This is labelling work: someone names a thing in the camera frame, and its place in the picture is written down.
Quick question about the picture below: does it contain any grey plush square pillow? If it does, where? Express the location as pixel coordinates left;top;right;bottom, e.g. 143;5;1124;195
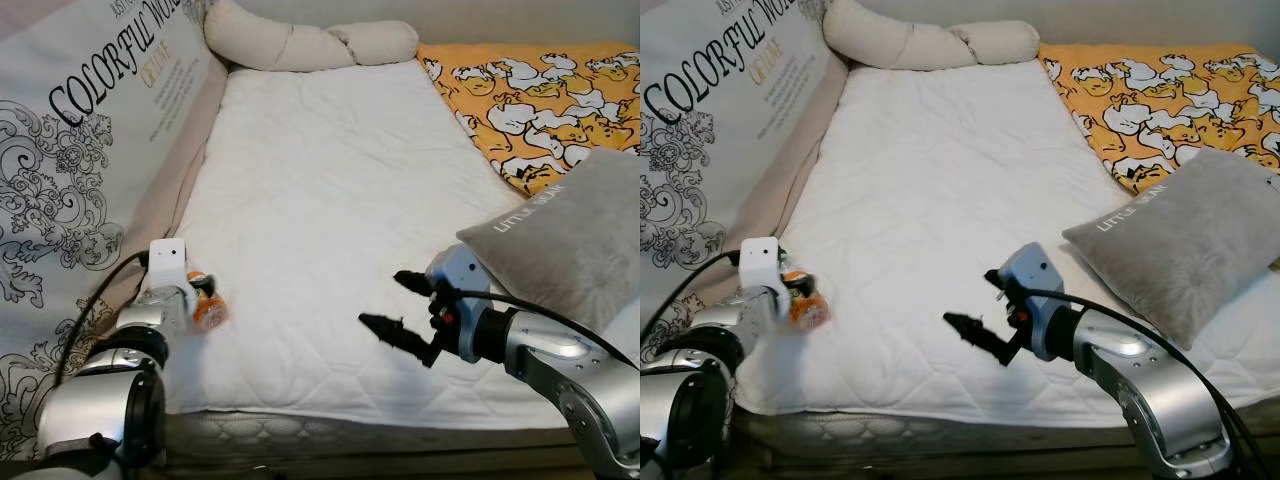
456;147;641;339
1061;147;1280;352

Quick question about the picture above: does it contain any small orange white toy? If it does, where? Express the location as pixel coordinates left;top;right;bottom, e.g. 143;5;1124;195
188;271;230;333
782;269;830;331

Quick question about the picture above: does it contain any orange cartoon egg blanket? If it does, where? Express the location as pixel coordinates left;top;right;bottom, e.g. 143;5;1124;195
417;42;641;199
1037;42;1280;197

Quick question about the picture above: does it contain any grey patterned mattress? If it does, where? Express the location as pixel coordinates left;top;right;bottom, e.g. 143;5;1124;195
160;405;586;466
730;408;1191;466

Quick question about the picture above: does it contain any white quilted mattress pad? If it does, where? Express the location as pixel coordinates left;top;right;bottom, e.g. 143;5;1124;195
160;58;641;431
733;55;1280;433

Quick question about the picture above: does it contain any beige padded bed bumper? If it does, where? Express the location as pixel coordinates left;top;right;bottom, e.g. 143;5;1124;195
95;55;233;311
745;55;851;261

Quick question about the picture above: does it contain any beige twisted long pillow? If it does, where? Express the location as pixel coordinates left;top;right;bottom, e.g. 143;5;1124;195
822;0;1042;72
204;0;420;73

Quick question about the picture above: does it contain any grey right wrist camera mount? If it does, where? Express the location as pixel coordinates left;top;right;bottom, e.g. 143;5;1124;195
424;244;493;336
998;242;1067;363

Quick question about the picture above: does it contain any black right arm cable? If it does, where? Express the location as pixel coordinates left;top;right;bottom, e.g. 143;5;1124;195
440;288;641;369
1020;288;1276;471

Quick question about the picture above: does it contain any tan bed frame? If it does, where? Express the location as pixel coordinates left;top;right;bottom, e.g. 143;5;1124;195
160;455;601;480
730;458;1201;480

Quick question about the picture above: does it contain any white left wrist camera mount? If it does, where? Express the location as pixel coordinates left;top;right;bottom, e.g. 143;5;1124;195
147;239;191;301
739;236;784;297

